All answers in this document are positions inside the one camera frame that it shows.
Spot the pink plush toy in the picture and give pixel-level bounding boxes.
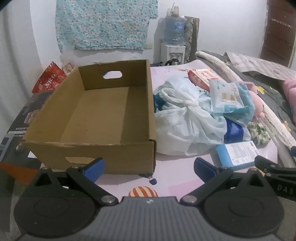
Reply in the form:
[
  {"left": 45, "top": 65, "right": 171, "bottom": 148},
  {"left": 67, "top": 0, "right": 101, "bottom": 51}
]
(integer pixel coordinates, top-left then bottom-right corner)
[{"left": 248, "top": 89, "right": 266, "bottom": 122}]

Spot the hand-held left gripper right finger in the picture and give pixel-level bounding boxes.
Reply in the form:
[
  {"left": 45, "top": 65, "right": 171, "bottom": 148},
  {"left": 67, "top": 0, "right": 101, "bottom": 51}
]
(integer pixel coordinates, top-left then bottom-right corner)
[{"left": 180, "top": 158, "right": 270, "bottom": 206}]

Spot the peach wet wipes pack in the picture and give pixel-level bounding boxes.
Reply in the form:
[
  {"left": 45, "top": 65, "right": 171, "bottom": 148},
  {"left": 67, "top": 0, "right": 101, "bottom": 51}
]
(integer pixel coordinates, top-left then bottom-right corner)
[{"left": 187, "top": 69, "right": 223, "bottom": 92}]

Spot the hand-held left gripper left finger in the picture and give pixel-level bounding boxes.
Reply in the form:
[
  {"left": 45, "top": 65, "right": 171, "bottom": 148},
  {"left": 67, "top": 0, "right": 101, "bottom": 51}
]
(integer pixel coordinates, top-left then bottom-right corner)
[{"left": 31, "top": 158, "right": 119, "bottom": 206}]

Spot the brown wooden door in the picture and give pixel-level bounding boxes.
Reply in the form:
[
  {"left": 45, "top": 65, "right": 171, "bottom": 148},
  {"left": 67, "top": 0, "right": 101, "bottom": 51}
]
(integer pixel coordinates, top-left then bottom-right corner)
[{"left": 260, "top": 0, "right": 296, "bottom": 67}]

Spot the white blue tissue packet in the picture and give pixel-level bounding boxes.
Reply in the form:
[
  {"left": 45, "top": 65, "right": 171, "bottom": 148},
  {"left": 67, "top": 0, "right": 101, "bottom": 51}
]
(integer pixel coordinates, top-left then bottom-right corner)
[{"left": 208, "top": 79, "right": 245, "bottom": 114}]

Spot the dark printed mat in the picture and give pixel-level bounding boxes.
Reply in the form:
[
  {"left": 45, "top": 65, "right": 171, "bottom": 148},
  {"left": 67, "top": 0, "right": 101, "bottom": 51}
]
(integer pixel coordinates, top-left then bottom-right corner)
[{"left": 0, "top": 89, "right": 55, "bottom": 186}]

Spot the grey star-print blanket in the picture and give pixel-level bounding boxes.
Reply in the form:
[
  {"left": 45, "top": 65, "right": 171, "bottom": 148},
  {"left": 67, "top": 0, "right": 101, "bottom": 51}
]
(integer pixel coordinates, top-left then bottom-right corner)
[{"left": 195, "top": 50, "right": 296, "bottom": 149}]

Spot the pale checkered blanket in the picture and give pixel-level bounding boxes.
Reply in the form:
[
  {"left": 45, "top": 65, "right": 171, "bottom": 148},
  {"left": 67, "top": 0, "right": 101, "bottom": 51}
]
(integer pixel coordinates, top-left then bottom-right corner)
[{"left": 225, "top": 51, "right": 296, "bottom": 81}]

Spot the patterned grey board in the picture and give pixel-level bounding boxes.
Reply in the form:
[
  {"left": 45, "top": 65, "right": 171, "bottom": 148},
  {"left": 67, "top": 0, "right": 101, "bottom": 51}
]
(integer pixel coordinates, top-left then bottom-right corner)
[{"left": 184, "top": 16, "right": 200, "bottom": 63}]

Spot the green white knitted item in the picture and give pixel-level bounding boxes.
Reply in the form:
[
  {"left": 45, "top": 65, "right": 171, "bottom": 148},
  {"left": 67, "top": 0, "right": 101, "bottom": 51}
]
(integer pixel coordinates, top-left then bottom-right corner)
[{"left": 247, "top": 122, "right": 271, "bottom": 145}]

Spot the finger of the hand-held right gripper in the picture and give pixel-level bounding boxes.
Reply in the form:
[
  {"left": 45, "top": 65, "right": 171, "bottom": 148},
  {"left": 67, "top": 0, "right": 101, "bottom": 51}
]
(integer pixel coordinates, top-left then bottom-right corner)
[{"left": 254, "top": 155, "right": 281, "bottom": 175}]

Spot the dark blue white packet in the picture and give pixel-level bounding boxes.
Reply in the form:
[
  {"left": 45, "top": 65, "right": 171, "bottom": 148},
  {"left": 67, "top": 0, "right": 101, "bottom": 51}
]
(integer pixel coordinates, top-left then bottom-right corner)
[{"left": 223, "top": 118, "right": 251, "bottom": 144}]

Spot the white plastic bag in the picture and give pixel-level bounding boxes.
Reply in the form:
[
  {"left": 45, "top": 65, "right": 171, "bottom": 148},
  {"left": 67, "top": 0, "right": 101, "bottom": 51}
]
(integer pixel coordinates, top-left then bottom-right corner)
[{"left": 153, "top": 77, "right": 228, "bottom": 156}]

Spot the light blue white-labelled pack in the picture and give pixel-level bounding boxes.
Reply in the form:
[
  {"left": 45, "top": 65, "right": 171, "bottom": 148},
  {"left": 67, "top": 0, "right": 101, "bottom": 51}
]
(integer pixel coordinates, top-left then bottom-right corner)
[{"left": 216, "top": 140, "right": 260, "bottom": 168}]

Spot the brown cardboard box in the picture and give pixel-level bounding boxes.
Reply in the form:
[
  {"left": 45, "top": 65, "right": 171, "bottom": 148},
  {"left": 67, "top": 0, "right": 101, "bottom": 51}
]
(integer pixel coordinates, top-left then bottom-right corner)
[{"left": 22, "top": 59, "right": 157, "bottom": 175}]

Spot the red snack bag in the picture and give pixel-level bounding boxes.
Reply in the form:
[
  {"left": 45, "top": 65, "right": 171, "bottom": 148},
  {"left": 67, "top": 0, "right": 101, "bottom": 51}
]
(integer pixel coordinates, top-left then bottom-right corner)
[{"left": 32, "top": 61, "right": 67, "bottom": 94}]

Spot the blue water bottle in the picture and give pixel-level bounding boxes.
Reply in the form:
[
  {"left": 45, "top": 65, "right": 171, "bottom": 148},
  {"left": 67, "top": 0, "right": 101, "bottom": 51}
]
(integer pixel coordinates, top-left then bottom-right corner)
[{"left": 163, "top": 15, "right": 185, "bottom": 45}]

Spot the blue floral wall cloth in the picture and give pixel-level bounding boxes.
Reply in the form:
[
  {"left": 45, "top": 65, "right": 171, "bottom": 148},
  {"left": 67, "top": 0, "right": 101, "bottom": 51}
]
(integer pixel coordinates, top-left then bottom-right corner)
[{"left": 55, "top": 0, "right": 158, "bottom": 52}]

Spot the pink pillow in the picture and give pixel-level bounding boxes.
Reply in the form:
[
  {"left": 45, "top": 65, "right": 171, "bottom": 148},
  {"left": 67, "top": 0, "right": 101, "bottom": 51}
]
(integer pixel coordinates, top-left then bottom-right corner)
[{"left": 283, "top": 78, "right": 296, "bottom": 109}]

